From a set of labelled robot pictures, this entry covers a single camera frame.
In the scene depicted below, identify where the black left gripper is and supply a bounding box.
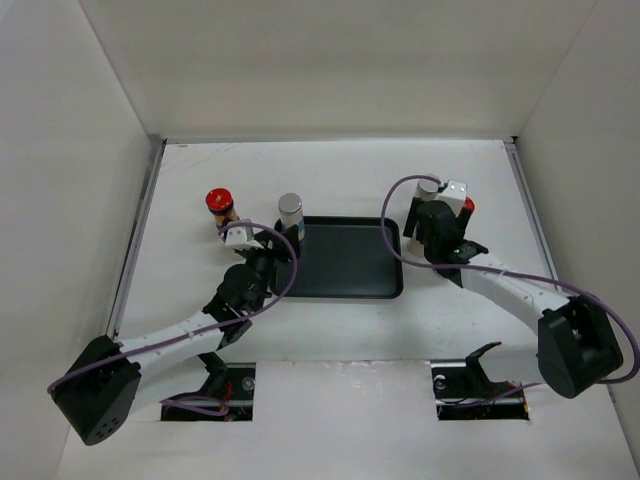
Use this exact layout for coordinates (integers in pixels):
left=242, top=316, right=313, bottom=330
left=240, top=225, right=298, bottom=312

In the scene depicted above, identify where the red-lid dark sauce jar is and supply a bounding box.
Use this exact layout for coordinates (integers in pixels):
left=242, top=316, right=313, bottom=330
left=457, top=197, right=475, bottom=229

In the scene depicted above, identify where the white-bead jar blue label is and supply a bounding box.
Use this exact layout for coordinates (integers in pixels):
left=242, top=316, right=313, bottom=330
left=407, top=178, right=443, bottom=258

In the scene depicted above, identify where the red-lid chili sauce jar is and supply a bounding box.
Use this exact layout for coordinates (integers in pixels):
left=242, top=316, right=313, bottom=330
left=205, top=187, right=240, bottom=231

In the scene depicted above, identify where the silver-lid white-bead jar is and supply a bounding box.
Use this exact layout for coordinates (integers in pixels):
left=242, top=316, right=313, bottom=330
left=278, top=192, right=305, bottom=241

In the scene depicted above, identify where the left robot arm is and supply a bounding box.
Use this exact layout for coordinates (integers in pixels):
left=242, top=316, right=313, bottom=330
left=48, top=239, right=299, bottom=446

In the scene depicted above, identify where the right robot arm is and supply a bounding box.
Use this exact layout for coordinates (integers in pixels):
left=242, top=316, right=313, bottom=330
left=404, top=199, right=623, bottom=398

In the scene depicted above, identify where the black metal baking tray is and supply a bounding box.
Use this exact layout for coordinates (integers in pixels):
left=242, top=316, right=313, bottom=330
left=287, top=216, right=404, bottom=300

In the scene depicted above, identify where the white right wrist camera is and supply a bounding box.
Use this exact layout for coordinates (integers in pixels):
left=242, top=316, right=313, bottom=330
left=438, top=179, right=467, bottom=216

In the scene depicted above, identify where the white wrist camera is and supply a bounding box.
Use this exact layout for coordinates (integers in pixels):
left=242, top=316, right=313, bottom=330
left=438, top=179, right=467, bottom=216
left=224, top=226, right=263, bottom=251

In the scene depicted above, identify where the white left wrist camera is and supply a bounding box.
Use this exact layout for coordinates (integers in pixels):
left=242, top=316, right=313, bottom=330
left=224, top=226, right=263, bottom=251

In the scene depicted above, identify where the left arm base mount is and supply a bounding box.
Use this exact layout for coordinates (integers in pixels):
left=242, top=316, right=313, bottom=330
left=160, top=353, right=256, bottom=422

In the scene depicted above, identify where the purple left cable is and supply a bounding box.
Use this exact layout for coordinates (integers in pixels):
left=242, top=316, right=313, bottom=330
left=48, top=222, right=299, bottom=419

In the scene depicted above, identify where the purple cable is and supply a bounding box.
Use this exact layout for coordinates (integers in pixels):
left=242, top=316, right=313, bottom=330
left=380, top=173, right=640, bottom=386
left=48, top=222, right=299, bottom=419

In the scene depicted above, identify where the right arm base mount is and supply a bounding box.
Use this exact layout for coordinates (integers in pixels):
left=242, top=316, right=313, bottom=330
left=430, top=342, right=529, bottom=421

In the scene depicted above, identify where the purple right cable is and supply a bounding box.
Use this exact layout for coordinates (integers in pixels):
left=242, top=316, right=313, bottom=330
left=380, top=173, right=640, bottom=386

